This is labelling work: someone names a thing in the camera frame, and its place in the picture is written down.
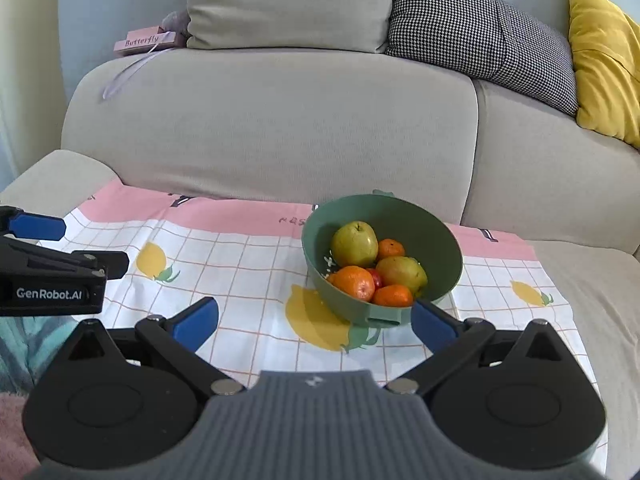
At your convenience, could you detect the yellow-green pear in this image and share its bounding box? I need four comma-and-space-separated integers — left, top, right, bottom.
375, 256, 429, 294

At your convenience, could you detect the beige sofa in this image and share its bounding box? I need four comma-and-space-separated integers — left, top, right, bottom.
0, 49, 640, 461

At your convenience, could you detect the pink fluffy cloth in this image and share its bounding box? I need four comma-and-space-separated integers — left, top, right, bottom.
0, 392, 40, 479

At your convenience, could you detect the large orange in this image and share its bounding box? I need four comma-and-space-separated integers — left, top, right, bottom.
332, 265, 376, 302

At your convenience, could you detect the grey plush toy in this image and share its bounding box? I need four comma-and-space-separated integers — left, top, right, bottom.
160, 10, 191, 37

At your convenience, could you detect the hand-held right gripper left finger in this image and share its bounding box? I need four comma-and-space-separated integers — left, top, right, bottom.
50, 296, 247, 397

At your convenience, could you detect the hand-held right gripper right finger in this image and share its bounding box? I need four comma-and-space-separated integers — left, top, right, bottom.
384, 298, 587, 397

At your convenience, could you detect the beige cushion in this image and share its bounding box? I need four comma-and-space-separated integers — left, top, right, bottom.
186, 0, 393, 55

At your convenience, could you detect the pink gift box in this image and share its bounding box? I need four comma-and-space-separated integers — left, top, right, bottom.
114, 31, 177, 57

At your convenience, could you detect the houndstooth cushion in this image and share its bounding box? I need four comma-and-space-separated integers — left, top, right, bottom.
385, 0, 580, 118

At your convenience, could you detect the yellow cushion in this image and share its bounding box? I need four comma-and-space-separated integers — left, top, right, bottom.
567, 0, 640, 150

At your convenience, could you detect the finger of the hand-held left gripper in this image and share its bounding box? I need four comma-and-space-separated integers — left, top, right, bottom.
0, 206, 67, 242
0, 238, 130, 281

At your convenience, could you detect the teal striped clothing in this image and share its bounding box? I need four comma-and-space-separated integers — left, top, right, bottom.
0, 316, 76, 397

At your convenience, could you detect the lilac ribbon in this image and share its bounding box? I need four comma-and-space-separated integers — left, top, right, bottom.
102, 42, 171, 101

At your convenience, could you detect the green apple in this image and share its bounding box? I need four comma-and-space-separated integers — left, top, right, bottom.
331, 220, 379, 268

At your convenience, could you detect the pink checked lemon-print cloth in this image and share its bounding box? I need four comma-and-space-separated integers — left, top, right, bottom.
37, 180, 608, 461

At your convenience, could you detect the small orange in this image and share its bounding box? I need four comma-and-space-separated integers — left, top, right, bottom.
377, 238, 406, 261

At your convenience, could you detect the green colander bowl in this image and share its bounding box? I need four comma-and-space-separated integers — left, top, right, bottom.
301, 190, 464, 330

